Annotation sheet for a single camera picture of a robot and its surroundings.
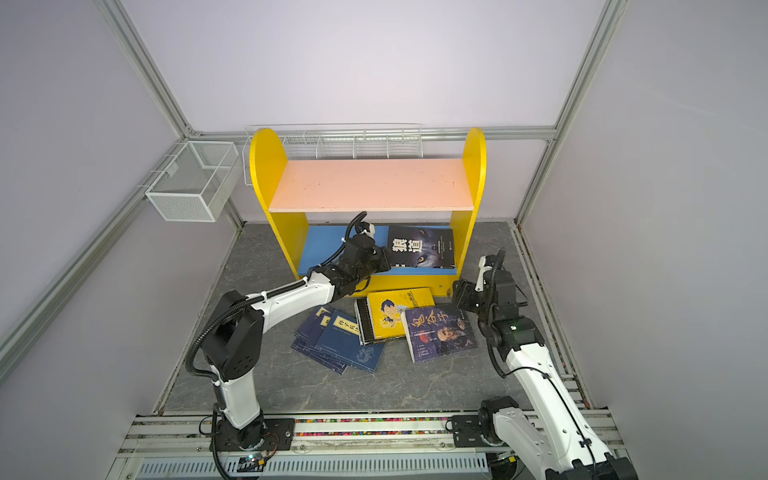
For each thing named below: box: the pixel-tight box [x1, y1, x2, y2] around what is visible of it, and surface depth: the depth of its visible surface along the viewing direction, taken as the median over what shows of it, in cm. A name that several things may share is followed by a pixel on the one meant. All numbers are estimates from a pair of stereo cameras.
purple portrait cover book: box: [401, 307, 478, 363], surface depth 88 cm
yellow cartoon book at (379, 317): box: [354, 288, 436, 346], surface depth 91 cm
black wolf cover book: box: [388, 225, 455, 269], surface depth 93 cm
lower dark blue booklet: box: [291, 306, 351, 375], surface depth 88 cm
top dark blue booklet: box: [315, 310, 386, 373], surface depth 86 cm
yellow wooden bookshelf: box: [249, 128, 487, 298], surface depth 76 cm
